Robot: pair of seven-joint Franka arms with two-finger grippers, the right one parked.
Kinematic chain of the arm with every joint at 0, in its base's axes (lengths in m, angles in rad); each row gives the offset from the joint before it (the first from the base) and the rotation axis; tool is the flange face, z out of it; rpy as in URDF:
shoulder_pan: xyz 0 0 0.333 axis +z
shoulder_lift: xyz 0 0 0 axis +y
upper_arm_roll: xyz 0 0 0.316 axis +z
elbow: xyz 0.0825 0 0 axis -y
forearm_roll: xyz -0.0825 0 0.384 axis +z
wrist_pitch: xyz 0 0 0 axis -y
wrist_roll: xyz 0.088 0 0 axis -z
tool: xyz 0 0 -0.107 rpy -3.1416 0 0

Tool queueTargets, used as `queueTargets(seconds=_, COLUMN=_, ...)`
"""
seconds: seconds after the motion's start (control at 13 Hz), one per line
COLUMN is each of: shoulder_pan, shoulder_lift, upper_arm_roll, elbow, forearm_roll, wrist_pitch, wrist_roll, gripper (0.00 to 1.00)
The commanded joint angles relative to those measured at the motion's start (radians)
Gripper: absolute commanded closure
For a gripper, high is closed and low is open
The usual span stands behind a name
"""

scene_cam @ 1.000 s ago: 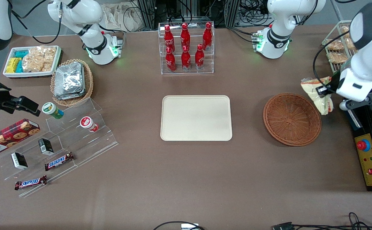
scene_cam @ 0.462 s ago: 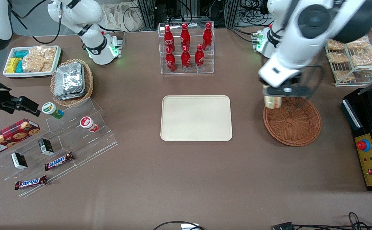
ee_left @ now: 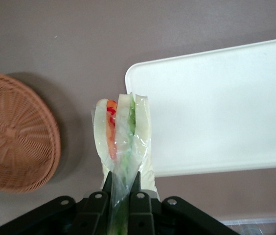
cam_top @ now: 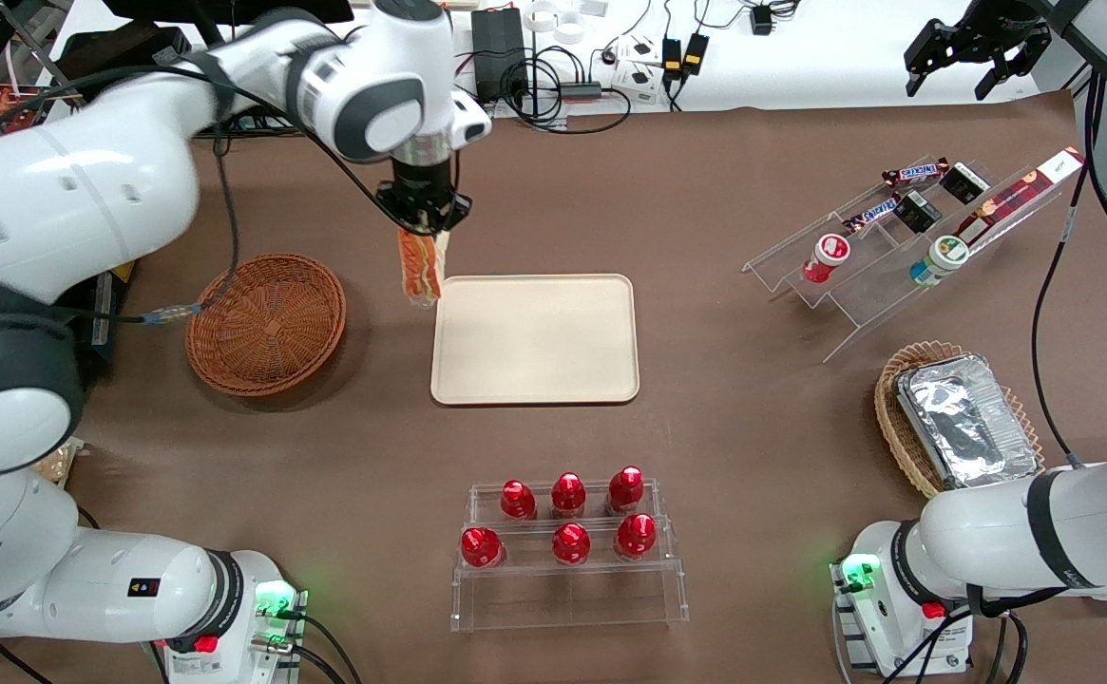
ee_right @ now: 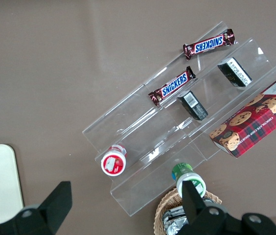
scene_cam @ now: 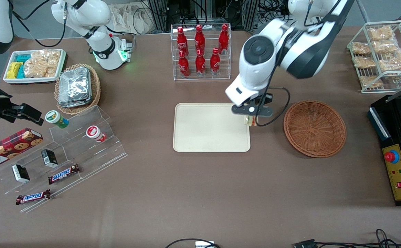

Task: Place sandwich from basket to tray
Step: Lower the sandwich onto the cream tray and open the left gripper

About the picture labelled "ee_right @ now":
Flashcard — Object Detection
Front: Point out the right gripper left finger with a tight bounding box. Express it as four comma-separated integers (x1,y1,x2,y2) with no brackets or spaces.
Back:
0,181,73,235

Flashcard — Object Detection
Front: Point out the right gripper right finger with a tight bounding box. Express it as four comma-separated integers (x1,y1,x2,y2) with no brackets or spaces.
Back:
177,181,241,235

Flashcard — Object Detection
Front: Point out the small tan wicker basket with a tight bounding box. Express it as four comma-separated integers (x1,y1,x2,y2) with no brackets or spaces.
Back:
155,188,223,235

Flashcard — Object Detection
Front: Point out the silver foil snack packet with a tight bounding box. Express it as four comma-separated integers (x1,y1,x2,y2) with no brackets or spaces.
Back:
162,205,186,223
165,217,189,235

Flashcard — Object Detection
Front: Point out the green yogurt cup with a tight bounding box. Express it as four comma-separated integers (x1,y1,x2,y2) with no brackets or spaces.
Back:
171,162,207,199

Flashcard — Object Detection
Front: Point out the red strawberry yogurt cup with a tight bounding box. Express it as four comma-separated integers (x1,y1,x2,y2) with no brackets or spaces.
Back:
100,144,128,177

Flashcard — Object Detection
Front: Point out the clear acrylic stepped display shelf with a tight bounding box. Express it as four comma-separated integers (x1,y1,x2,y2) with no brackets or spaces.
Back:
82,21,276,217

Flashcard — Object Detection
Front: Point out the small black carton box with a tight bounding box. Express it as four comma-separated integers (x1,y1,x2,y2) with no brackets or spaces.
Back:
217,57,253,88
177,90,209,121

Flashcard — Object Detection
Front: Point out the red tartan cookie box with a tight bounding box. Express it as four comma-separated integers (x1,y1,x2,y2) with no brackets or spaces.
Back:
208,69,276,159

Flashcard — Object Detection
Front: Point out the Snickers chocolate bar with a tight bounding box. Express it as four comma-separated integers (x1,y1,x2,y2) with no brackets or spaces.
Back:
148,66,197,107
183,28,236,61

